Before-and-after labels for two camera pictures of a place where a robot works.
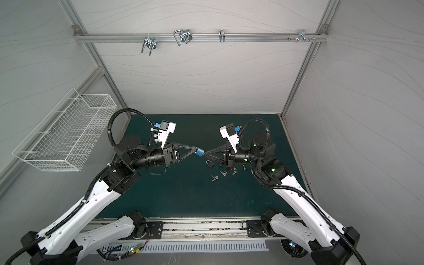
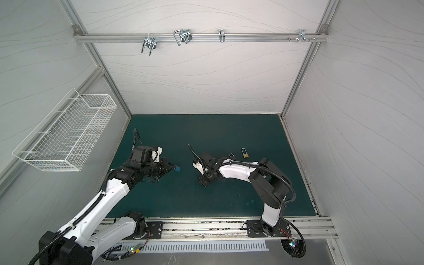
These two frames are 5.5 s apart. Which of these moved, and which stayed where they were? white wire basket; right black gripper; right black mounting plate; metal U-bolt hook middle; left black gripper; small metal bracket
Moved: left black gripper; right black gripper
Stayed: small metal bracket; white wire basket; right black mounting plate; metal U-bolt hook middle
